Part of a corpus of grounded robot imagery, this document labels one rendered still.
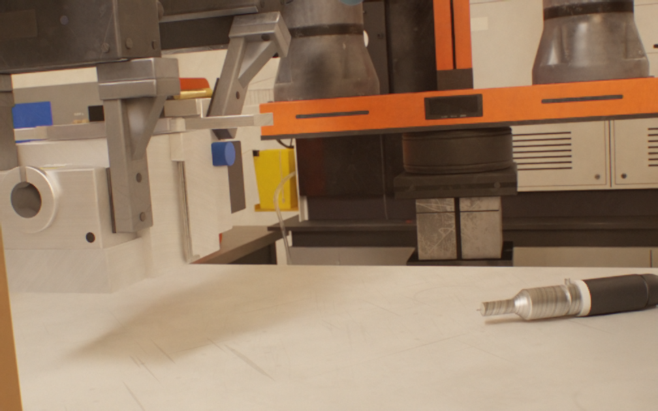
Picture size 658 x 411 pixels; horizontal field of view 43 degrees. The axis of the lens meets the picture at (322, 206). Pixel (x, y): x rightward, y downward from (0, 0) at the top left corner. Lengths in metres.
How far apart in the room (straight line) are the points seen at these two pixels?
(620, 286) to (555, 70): 0.55
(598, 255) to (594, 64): 0.98
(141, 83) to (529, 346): 0.29
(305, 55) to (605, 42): 0.39
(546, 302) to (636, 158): 1.49
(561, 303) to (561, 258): 1.44
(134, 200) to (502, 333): 0.26
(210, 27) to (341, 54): 0.47
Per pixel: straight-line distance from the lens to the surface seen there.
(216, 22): 0.70
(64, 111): 1.87
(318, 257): 2.19
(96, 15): 0.51
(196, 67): 3.67
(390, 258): 2.13
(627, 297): 0.64
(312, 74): 1.14
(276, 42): 0.67
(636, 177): 2.09
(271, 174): 2.31
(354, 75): 1.17
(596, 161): 2.09
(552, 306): 0.61
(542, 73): 1.15
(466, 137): 1.12
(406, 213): 2.21
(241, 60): 0.66
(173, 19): 0.71
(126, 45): 0.50
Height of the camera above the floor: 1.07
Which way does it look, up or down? 7 degrees down
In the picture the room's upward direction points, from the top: 4 degrees counter-clockwise
